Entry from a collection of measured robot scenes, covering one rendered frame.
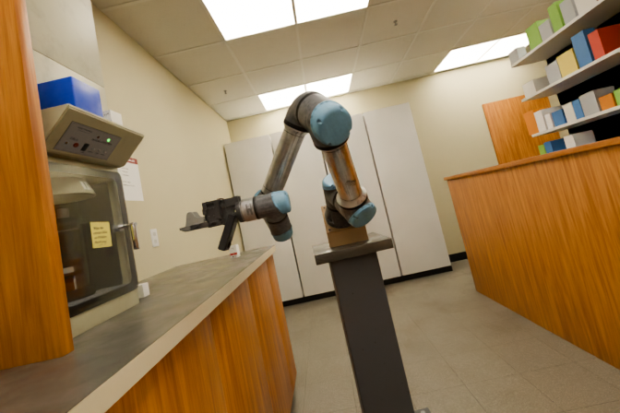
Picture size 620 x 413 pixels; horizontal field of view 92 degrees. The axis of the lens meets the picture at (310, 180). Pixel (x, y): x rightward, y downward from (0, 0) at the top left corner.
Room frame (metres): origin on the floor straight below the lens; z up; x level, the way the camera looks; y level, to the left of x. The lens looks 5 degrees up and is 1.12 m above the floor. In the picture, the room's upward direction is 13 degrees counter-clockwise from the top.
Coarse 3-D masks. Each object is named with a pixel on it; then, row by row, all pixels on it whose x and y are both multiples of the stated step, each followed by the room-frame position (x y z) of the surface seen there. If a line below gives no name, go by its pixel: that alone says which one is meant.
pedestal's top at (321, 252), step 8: (368, 240) 1.31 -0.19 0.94; (376, 240) 1.26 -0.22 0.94; (384, 240) 1.23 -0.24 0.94; (320, 248) 1.38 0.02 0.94; (328, 248) 1.32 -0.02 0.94; (336, 248) 1.27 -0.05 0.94; (344, 248) 1.23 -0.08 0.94; (352, 248) 1.22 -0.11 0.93; (360, 248) 1.22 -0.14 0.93; (368, 248) 1.22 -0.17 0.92; (376, 248) 1.23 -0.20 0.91; (384, 248) 1.23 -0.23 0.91; (320, 256) 1.22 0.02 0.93; (328, 256) 1.22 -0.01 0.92; (336, 256) 1.22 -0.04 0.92; (344, 256) 1.22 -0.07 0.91; (352, 256) 1.22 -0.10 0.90; (320, 264) 1.22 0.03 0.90
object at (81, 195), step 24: (72, 168) 0.82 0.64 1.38; (72, 192) 0.81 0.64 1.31; (96, 192) 0.90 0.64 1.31; (120, 192) 1.00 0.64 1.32; (72, 216) 0.80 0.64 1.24; (96, 216) 0.88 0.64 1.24; (120, 216) 0.99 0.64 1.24; (72, 240) 0.79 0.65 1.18; (120, 240) 0.97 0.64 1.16; (72, 264) 0.78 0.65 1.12; (96, 264) 0.85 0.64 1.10; (120, 264) 0.95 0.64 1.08; (72, 288) 0.77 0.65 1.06; (96, 288) 0.84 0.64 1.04; (120, 288) 0.93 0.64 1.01; (72, 312) 0.76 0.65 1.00
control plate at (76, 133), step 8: (72, 128) 0.75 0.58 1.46; (80, 128) 0.78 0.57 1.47; (88, 128) 0.80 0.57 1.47; (64, 136) 0.75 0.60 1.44; (72, 136) 0.77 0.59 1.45; (80, 136) 0.79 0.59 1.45; (88, 136) 0.81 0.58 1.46; (96, 136) 0.84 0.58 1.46; (104, 136) 0.87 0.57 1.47; (112, 136) 0.89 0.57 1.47; (56, 144) 0.74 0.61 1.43; (64, 144) 0.76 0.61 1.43; (72, 144) 0.78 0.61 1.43; (80, 144) 0.81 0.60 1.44; (96, 144) 0.86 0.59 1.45; (104, 144) 0.88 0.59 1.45; (112, 144) 0.91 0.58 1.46; (72, 152) 0.80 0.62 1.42; (80, 152) 0.83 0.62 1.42; (88, 152) 0.85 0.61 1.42; (96, 152) 0.88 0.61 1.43
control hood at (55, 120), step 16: (48, 112) 0.71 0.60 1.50; (64, 112) 0.71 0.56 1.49; (80, 112) 0.75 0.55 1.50; (48, 128) 0.71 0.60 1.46; (64, 128) 0.73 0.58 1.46; (96, 128) 0.82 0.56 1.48; (112, 128) 0.87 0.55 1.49; (128, 128) 0.94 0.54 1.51; (48, 144) 0.72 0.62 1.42; (128, 144) 0.98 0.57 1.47; (80, 160) 0.86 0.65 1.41; (96, 160) 0.90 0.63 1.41; (112, 160) 0.96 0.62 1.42
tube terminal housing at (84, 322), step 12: (36, 60) 0.77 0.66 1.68; (48, 60) 0.81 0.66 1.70; (36, 72) 0.76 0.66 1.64; (48, 72) 0.80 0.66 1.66; (60, 72) 0.84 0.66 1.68; (72, 72) 0.89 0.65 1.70; (96, 84) 0.99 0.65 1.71; (48, 156) 0.76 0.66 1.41; (96, 168) 0.93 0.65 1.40; (108, 168) 0.98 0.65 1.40; (120, 300) 0.94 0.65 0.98; (132, 300) 1.00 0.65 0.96; (96, 312) 0.84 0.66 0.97; (108, 312) 0.89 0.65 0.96; (120, 312) 0.93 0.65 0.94; (72, 324) 0.76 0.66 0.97; (84, 324) 0.80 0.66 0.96; (96, 324) 0.84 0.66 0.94
